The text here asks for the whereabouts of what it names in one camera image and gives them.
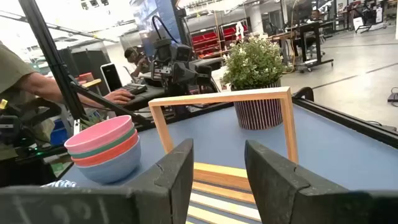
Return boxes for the grey laptop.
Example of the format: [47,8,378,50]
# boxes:
[99,63,124,93]

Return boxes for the black electronic equipment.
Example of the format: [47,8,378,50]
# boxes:
[0,98,63,158]

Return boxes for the pink plastic bowl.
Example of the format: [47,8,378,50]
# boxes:
[64,114,135,154]

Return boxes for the blue patterned paper bowl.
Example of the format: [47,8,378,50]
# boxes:
[40,179,78,189]

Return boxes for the wooden slatted shelf rack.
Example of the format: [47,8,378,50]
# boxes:
[148,86,299,224]

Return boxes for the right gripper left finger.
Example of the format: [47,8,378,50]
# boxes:
[0,138,194,224]

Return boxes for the black keyboard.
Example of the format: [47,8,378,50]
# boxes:
[122,83,149,96]

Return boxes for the person's forearm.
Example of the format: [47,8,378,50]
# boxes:
[18,72,108,108]

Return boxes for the light blue plastic bowl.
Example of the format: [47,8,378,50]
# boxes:
[75,138,142,185]

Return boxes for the black curved handle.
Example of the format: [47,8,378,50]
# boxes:
[293,86,315,102]

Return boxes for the green plastic bowl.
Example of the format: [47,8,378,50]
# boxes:
[67,126,138,160]

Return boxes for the white-flowered plant in striped pot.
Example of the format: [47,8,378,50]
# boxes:
[220,35,285,131]

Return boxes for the person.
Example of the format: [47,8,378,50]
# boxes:
[124,47,150,78]
[310,9,325,23]
[0,41,41,162]

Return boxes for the blue storage bin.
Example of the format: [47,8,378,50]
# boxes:
[50,119,70,146]

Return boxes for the rack of red bins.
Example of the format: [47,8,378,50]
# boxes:
[190,22,249,60]

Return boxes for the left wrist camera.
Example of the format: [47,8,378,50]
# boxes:
[154,37,193,63]

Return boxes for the blue banner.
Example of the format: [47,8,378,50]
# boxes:
[132,0,182,57]

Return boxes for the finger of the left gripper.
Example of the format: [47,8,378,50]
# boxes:
[173,62,198,84]
[197,65,213,83]

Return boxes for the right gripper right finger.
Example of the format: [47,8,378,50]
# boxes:
[244,139,398,224]

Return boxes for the person's hand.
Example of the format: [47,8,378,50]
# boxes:
[104,89,135,105]

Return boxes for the green succulent plant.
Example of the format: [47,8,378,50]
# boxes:
[79,113,107,130]

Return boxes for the black standing desk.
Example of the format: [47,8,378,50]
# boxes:
[297,21,335,73]

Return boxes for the blue table mat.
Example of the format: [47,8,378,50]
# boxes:
[60,104,398,191]

